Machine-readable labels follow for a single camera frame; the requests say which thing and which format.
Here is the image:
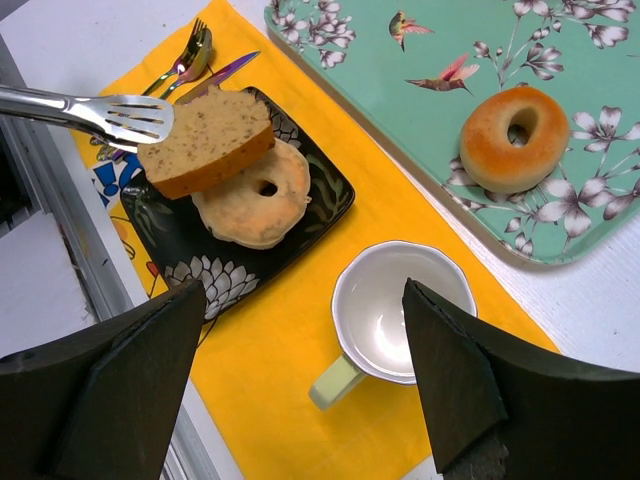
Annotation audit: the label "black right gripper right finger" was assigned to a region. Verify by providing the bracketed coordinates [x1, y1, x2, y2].
[402, 279, 639, 479]

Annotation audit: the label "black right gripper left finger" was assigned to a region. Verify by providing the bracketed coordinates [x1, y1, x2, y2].
[1, 280, 206, 479]

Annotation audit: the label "pale speckled bagel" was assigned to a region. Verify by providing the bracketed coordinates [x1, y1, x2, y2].
[191, 139, 311, 250]

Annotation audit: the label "metal serving tongs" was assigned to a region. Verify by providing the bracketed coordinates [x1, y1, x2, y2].
[1, 85, 174, 153]

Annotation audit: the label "brown bread slice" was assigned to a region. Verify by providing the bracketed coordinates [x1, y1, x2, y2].
[137, 87, 275, 199]

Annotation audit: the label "pale green white mug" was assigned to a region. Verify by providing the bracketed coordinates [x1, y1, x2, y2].
[309, 240, 477, 411]

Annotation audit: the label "black floral square plate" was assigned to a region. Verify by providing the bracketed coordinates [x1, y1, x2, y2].
[120, 87, 355, 322]

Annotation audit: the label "golden glazed bagel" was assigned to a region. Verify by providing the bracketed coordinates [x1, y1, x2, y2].
[459, 86, 570, 194]

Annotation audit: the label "yellow cloth placemat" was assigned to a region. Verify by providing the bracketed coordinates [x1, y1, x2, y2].
[72, 0, 561, 480]

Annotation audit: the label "iridescent table knife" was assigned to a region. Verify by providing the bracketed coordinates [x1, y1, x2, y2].
[174, 51, 260, 105]

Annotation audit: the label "green floral serving tray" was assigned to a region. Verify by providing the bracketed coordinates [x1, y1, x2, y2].
[264, 1, 639, 264]

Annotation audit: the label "iridescent spoon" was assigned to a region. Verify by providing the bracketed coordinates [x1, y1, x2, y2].
[160, 27, 212, 99]

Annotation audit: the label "iridescent fork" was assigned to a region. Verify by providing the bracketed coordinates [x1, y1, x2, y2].
[142, 17, 211, 96]

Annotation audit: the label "aluminium table frame rail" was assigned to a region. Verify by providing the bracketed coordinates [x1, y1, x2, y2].
[0, 34, 221, 480]

